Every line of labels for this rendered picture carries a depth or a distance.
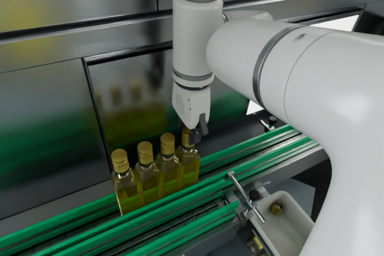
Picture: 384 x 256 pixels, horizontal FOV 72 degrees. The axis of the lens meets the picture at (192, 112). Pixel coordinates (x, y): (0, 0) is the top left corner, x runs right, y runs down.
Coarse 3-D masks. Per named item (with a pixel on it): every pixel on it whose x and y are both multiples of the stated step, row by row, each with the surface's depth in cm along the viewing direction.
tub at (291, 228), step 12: (276, 192) 89; (264, 204) 88; (288, 204) 89; (264, 216) 90; (276, 216) 91; (288, 216) 90; (300, 216) 85; (264, 228) 87; (276, 228) 87; (288, 228) 88; (300, 228) 87; (312, 228) 82; (264, 240) 78; (276, 240) 84; (288, 240) 85; (300, 240) 85; (276, 252) 75; (288, 252) 82; (300, 252) 82
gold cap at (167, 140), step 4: (164, 136) 62; (168, 136) 62; (172, 136) 63; (164, 140) 61; (168, 140) 62; (172, 140) 62; (164, 144) 61; (168, 144) 61; (172, 144) 62; (164, 148) 62; (168, 148) 62; (172, 148) 63; (164, 152) 63; (168, 152) 63; (172, 152) 64
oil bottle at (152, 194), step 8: (136, 168) 64; (152, 168) 64; (136, 176) 66; (144, 176) 63; (152, 176) 64; (160, 176) 66; (144, 184) 64; (152, 184) 66; (160, 184) 68; (144, 192) 66; (152, 192) 68; (160, 192) 70; (144, 200) 69; (152, 200) 71
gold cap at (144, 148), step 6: (138, 144) 60; (144, 144) 60; (150, 144) 60; (138, 150) 59; (144, 150) 59; (150, 150) 59; (138, 156) 61; (144, 156) 60; (150, 156) 60; (144, 162) 61; (150, 162) 62
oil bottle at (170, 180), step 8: (160, 160) 66; (168, 160) 66; (176, 160) 67; (160, 168) 66; (168, 168) 66; (176, 168) 67; (168, 176) 68; (176, 176) 69; (168, 184) 70; (176, 184) 72; (168, 192) 73; (176, 192) 75
